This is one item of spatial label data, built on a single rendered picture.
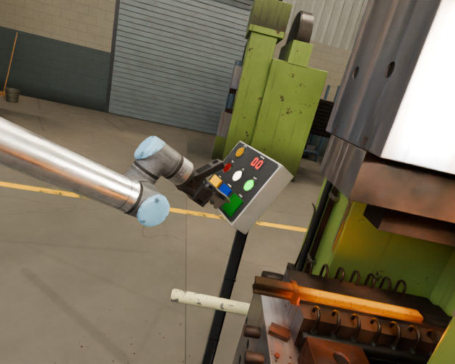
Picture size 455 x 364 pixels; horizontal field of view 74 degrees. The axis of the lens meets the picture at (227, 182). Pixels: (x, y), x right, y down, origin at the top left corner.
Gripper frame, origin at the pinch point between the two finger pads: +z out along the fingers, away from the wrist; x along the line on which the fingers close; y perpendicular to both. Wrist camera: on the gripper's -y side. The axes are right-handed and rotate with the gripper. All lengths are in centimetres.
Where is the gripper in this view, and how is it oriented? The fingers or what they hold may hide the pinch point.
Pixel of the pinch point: (228, 199)
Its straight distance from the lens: 111.1
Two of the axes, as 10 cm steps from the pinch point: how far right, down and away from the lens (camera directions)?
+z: 6.6, 5.2, 5.4
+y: -6.4, 7.7, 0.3
